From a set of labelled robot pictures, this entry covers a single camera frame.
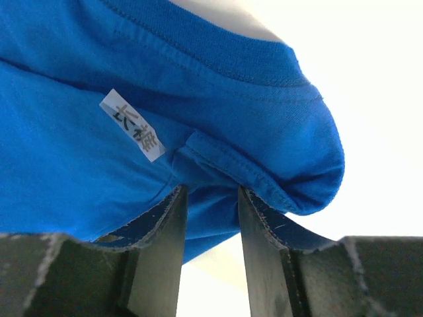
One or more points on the blue printed t shirt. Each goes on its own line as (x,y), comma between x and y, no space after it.
(230,110)

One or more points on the white size label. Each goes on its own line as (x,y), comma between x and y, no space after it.
(133,124)

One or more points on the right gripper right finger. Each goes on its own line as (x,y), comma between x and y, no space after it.
(292,271)

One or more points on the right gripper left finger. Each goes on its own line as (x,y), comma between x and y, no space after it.
(134,271)

